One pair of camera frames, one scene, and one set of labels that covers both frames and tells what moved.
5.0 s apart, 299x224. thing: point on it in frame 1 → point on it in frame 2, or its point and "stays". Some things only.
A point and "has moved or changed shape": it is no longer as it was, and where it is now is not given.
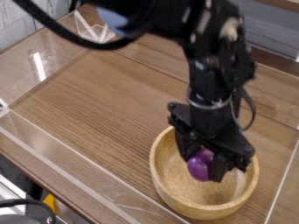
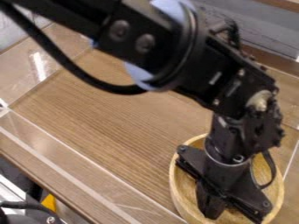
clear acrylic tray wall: (61, 171) stays
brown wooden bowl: (215, 200) has moved or changed shape
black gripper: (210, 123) → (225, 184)
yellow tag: (50, 199) stays
